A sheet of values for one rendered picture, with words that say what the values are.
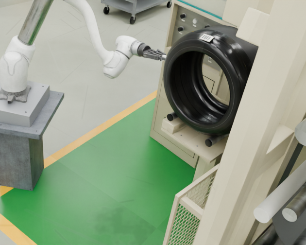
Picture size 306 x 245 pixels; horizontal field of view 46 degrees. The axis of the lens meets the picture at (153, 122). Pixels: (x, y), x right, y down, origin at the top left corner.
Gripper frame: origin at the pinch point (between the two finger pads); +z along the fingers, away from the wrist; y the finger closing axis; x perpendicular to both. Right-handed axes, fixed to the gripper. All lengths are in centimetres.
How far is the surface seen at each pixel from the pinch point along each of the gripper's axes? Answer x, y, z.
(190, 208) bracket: 29, -60, 68
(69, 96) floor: 95, 36, -160
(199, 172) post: 88, 26, 15
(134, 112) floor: 103, 73, -101
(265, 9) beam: -46, -36, 72
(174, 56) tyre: -8.3, -11.7, 14.4
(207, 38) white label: -22.1, -10.2, 32.5
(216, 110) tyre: 27.2, 14.6, 28.3
